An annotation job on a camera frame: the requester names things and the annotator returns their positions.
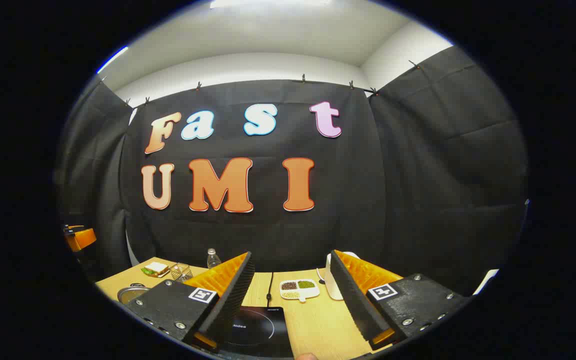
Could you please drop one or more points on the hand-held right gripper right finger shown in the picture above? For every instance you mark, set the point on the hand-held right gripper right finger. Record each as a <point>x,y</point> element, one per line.
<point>353,300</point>

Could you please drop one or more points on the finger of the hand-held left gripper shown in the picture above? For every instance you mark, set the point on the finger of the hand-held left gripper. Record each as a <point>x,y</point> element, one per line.
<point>82,239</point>

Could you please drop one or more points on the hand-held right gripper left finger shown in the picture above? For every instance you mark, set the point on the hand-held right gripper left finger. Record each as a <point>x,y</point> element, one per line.
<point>233,305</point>

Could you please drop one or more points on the black induction cooktop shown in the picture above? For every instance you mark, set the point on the black induction cooktop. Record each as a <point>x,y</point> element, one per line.
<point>268,330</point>

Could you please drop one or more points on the stainless steel pot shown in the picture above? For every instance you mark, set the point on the stainless steel pot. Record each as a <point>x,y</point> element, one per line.
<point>130,294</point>

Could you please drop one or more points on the white toaster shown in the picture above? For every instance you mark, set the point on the white toaster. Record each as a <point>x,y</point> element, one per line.
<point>332,287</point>

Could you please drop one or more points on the white divided seasoning dish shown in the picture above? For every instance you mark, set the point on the white divided seasoning dish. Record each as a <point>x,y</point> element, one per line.
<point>313,295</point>

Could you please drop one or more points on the clear plastic water bottle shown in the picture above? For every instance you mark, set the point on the clear plastic water bottle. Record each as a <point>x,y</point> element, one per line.
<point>213,260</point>

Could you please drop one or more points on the sandwich with lettuce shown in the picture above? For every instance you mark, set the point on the sandwich with lettuce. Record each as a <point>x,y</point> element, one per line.
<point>157,267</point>

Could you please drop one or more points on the black backdrop cloth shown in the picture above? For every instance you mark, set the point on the black backdrop cloth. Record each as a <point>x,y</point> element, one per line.
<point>418,175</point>

